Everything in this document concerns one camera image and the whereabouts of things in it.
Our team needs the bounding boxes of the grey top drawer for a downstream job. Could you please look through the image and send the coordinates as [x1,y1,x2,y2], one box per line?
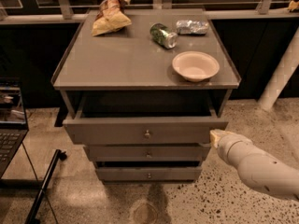
[63,101,228,145]

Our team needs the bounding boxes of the green soda can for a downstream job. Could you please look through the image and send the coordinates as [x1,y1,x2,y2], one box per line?
[149,23,178,49]

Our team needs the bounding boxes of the yellow brown chip bag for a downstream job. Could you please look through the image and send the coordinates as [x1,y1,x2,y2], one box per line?
[92,0,132,36]

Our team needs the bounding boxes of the white diagonal pipe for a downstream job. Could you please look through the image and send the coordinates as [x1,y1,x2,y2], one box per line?
[258,28,299,110]

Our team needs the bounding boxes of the grey bottom drawer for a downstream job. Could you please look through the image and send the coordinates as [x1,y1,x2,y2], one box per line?
[95,162,202,183]

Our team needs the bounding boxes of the crumpled silver foil packet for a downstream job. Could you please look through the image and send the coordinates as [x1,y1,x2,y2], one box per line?
[176,20,209,35]

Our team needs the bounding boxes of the grey middle drawer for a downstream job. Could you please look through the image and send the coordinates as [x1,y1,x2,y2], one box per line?
[84,144,210,161]

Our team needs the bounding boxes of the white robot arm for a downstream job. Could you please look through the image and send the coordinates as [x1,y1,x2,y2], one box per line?
[210,129,299,201]

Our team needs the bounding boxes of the grey metal railing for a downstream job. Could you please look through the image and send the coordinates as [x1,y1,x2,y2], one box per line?
[0,0,298,24]

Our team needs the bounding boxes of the white paper bowl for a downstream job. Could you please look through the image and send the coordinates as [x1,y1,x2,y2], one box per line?
[172,51,220,82]

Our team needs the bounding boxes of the small yellow object on ledge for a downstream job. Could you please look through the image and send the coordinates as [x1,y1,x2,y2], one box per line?
[288,0,299,11]

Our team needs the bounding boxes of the round metal drawer knob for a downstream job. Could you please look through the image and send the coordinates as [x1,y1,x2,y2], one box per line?
[144,130,151,139]

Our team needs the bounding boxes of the black laptop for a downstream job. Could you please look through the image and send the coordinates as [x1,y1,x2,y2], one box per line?
[0,77,29,178]

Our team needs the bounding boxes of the grey drawer cabinet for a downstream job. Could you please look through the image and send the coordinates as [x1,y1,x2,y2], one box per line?
[52,9,240,169]

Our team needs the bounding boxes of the black floor stand bar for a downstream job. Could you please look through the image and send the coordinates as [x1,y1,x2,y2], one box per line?
[25,149,67,224]

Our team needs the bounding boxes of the grey drawer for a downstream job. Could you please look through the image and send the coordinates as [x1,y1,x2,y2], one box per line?
[95,162,202,183]
[63,101,228,145]
[84,144,210,161]

